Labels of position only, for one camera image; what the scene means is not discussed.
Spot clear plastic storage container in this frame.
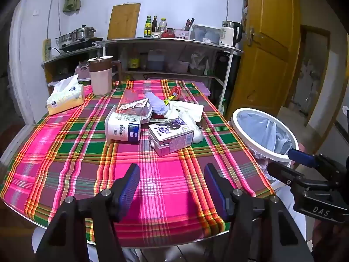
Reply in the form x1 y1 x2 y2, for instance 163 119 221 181
192 24 222 43

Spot red round lid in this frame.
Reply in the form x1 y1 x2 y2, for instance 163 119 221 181
170 86 184 100

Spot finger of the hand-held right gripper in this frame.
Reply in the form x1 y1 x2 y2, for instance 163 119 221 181
267 162 328 189
288 148 347 179

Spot wall poster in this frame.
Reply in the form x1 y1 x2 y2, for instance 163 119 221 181
241 0 249 34

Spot metal door handle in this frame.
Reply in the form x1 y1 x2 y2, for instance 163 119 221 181
247 27 264 47

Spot yellow snack packet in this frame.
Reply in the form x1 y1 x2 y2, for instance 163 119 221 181
163 94 179 106

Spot white electric kettle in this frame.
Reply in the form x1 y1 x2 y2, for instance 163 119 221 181
219 20 243 47

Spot low wooden cabinet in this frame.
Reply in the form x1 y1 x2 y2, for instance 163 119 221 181
41 45 120 88

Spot pink green plaid tablecloth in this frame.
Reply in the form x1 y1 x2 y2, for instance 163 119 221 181
0 79 276 245

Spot yellow wooden door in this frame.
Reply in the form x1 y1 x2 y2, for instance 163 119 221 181
226 0 300 121

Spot white plastic bag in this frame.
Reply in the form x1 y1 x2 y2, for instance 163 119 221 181
164 100 205 144

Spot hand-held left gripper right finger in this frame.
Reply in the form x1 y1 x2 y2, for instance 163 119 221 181
204 163 314 262

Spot pink-lid storage bin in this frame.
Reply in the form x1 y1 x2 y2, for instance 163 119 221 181
188 82 211 97

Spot blue-grey plastic jug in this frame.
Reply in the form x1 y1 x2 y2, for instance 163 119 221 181
147 50 165 71

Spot wooden cutting board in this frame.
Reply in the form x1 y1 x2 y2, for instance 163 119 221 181
107 3 141 40

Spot yellow oil bottle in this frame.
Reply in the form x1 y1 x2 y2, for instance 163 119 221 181
128 48 140 70

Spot steel-top shelf unit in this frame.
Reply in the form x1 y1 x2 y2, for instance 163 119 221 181
92 37 244 118

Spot pink plastic basket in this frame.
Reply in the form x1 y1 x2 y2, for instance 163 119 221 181
75 63 90 81

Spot pink plastic tub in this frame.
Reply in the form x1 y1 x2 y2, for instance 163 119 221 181
168 60 190 74

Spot white yogurt tub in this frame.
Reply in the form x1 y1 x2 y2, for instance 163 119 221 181
104 105 142 146

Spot pink white paper box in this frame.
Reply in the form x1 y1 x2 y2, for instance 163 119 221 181
118 98 153 123

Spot pink jug with brown lid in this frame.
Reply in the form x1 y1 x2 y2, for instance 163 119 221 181
88 56 122 97

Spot clear plastic wrapper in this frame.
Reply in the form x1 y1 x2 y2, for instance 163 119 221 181
120 87 148 105

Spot steel steamer pot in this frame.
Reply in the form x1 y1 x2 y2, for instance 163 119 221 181
72 25 97 40

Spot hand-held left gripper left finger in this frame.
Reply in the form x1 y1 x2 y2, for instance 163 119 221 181
35 164 141 262

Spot crumpled plastic bags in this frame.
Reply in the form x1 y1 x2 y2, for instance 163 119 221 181
189 52 209 70

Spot yellow white tissue pack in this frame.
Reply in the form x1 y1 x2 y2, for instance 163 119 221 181
46 74 85 115

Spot steel pan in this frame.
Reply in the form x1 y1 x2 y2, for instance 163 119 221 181
56 32 77 48

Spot yellow power strip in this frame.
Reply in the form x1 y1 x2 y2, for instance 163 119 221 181
42 39 52 60

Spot lavender fluffy cloth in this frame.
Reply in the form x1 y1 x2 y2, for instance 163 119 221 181
144 91 169 115

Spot translucent bin liner bag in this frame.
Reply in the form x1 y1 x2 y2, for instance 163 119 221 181
237 111 293 156

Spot white plastic bottle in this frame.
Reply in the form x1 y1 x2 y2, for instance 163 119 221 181
119 48 128 70

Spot purple white milk carton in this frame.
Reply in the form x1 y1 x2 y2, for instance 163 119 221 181
148 117 195 157

